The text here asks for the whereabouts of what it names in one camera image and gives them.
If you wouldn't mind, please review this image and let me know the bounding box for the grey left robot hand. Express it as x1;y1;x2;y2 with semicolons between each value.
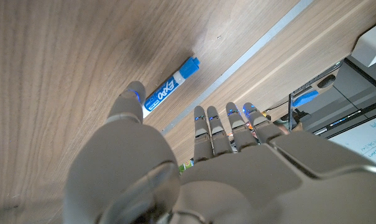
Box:
63;80;376;224

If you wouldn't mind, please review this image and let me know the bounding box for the blue flat box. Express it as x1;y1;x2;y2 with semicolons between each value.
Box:
292;90;319;108

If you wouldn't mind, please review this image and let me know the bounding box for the white power box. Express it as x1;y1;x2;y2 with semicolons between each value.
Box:
351;18;376;68

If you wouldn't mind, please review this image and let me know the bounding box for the black computer mouse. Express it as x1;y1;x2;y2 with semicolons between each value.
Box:
317;74;336;89

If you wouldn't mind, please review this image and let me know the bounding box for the blue Expo marker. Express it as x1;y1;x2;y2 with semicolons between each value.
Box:
142;56;201;119

